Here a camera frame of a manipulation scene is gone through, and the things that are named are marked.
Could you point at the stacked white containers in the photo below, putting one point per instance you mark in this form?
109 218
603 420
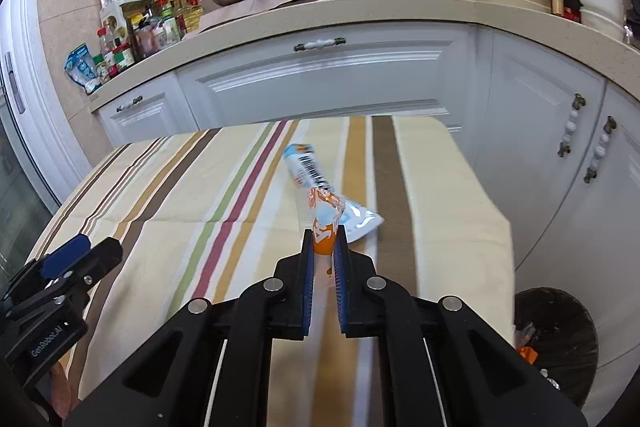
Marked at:
600 12

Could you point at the narrow white cabinet door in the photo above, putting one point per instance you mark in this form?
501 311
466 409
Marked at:
150 122

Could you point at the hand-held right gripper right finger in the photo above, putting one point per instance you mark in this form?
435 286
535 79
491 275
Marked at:
341 287

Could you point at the black trash bin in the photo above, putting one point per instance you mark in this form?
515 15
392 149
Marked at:
565 332

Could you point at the orange plastic bag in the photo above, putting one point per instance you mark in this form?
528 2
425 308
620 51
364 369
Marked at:
527 353

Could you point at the beige stone countertop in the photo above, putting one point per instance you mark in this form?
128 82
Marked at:
350 14

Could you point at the wide white cabinet front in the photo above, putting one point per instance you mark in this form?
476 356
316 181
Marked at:
325 82

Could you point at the white framed glass door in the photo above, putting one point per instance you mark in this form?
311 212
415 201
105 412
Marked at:
35 132

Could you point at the white corner cabinet door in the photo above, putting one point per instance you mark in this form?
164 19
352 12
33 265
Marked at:
530 132

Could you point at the white orange snack wrapper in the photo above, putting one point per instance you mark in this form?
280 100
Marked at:
325 212

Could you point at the blue white snack bag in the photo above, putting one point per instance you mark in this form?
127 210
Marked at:
82 69

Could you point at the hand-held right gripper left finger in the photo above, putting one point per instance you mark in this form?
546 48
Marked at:
309 287

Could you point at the striped tablecloth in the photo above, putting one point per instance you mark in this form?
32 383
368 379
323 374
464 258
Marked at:
200 187

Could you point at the person's left hand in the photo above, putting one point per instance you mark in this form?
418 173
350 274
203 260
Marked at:
62 389

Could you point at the cream spice rack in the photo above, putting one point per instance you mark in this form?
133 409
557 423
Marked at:
117 14

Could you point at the cluster of seasoning bottles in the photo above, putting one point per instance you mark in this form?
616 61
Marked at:
125 52

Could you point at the cooking oil bottle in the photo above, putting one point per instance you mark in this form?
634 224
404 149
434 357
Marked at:
190 9

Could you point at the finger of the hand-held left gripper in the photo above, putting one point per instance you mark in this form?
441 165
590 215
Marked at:
65 257
102 257

